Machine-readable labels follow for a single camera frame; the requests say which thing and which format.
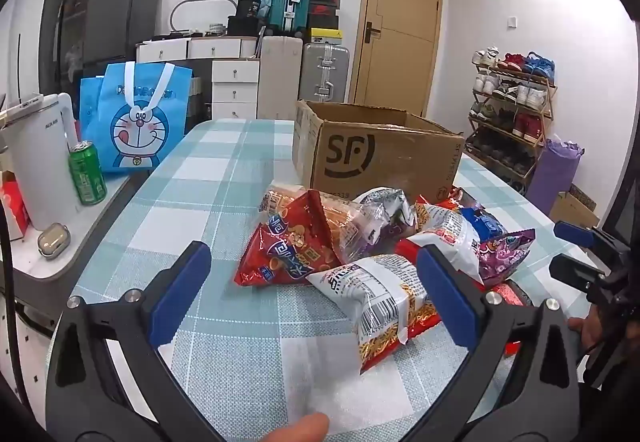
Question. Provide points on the red snack packet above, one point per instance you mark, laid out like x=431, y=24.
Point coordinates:
x=285, y=252

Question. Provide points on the clear orange bread packet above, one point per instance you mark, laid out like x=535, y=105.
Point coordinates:
x=345, y=222

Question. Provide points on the white striped bowl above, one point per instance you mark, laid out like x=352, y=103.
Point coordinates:
x=216, y=28

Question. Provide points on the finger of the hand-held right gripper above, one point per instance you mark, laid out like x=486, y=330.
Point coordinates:
x=572, y=272
x=575, y=233

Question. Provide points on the white electric kettle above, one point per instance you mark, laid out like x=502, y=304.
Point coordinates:
x=40, y=161

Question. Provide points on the black glass cabinet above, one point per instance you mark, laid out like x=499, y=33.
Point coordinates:
x=67, y=21

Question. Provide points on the brown cardboard box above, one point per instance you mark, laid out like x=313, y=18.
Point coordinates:
x=380, y=156

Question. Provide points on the black bag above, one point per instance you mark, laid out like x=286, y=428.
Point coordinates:
x=247, y=14

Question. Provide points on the blue snack packet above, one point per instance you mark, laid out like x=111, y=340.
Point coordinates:
x=482, y=222

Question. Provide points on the red paper box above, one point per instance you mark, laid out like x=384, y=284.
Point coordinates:
x=12, y=212

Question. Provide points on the yellow black box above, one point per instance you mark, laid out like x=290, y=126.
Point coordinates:
x=327, y=35

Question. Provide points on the silver printed snack packet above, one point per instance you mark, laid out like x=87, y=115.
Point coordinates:
x=385, y=202

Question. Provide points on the clear-window noodle packet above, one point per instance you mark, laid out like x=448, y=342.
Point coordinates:
x=380, y=302

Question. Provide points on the black red-print shoe box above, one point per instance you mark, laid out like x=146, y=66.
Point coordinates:
x=325, y=16

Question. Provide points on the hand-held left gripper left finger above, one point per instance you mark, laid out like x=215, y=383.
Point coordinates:
x=175, y=294

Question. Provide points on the white red-ended snack packet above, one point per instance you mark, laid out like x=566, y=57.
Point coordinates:
x=450, y=232

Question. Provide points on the dark grey fridge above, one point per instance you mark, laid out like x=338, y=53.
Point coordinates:
x=122, y=16

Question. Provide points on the blue cartoon tote bag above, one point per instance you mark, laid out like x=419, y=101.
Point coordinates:
x=140, y=131

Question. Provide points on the white drawer dresser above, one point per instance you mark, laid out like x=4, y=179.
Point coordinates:
x=232, y=81

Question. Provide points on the wooden shoe rack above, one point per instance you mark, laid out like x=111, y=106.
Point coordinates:
x=515, y=75

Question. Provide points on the white side table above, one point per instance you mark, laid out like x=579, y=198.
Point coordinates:
x=95, y=227

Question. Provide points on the beige earbud case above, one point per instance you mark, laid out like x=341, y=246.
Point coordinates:
x=54, y=242

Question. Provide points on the orange-red snack packet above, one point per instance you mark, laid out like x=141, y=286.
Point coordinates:
x=452, y=199

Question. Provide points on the oval vanity mirror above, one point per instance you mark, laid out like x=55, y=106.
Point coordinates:
x=200, y=16

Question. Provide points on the silver suitcase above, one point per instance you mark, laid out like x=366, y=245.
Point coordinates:
x=325, y=71

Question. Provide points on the green drink can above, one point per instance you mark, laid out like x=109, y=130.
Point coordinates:
x=87, y=174

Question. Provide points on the beige suitcase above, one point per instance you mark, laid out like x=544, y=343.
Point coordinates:
x=280, y=76

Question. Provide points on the group of assorted shoes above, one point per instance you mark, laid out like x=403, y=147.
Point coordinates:
x=530, y=94

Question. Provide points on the tan wooden door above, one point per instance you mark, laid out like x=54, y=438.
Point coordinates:
x=400, y=21

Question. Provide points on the person's right hand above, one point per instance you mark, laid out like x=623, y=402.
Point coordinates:
x=582, y=332

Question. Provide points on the purple bag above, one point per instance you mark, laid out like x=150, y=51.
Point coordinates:
x=552, y=177

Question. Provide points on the person's left hand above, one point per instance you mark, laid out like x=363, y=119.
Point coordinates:
x=300, y=429

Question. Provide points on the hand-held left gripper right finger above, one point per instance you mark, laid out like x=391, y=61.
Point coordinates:
x=445, y=294

